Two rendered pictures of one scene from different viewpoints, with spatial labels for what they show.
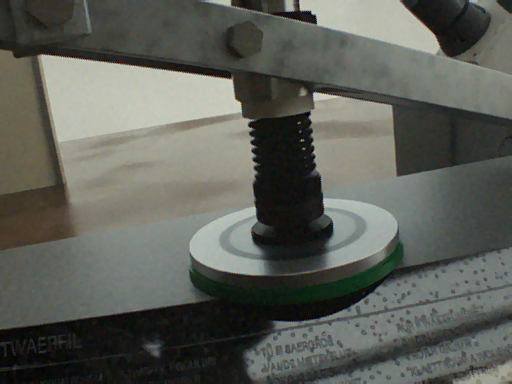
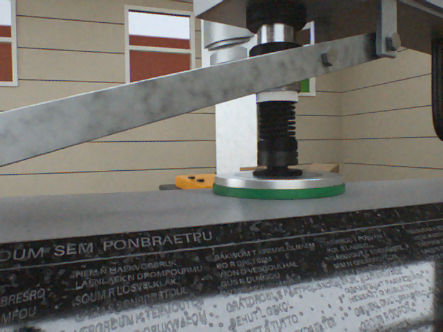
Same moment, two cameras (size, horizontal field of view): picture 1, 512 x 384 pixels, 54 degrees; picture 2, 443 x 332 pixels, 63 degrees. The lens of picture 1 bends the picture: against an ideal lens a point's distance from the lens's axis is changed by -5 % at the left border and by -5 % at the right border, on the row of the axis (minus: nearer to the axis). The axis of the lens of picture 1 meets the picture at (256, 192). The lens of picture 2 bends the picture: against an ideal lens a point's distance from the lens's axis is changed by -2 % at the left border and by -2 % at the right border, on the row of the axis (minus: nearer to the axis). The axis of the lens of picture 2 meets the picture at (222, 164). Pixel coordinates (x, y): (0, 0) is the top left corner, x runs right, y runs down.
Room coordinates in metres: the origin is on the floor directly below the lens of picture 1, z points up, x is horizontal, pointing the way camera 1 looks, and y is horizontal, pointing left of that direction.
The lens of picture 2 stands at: (1.11, -0.23, 0.90)
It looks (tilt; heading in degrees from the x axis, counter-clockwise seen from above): 3 degrees down; 170
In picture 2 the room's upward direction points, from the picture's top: 1 degrees counter-clockwise
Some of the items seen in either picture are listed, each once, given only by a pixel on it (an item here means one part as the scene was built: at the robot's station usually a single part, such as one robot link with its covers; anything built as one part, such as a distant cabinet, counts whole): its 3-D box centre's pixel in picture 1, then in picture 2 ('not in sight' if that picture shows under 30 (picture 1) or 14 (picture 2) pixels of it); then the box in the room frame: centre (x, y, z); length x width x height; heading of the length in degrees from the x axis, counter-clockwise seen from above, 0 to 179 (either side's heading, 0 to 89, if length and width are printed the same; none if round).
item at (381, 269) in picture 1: (293, 239); (277, 180); (0.51, -0.03, 0.84); 0.22 x 0.22 x 0.04
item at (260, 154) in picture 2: (288, 198); (277, 154); (0.51, -0.03, 0.88); 0.07 x 0.07 x 0.01
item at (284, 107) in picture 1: (276, 94); (276, 92); (0.51, -0.03, 0.99); 0.07 x 0.07 x 0.04
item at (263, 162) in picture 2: (289, 210); (277, 161); (0.51, -0.03, 0.87); 0.07 x 0.07 x 0.01
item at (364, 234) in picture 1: (292, 235); (277, 178); (0.51, -0.03, 0.84); 0.21 x 0.21 x 0.01
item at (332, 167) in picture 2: not in sight; (316, 171); (-0.09, 0.31, 0.80); 0.20 x 0.10 x 0.05; 136
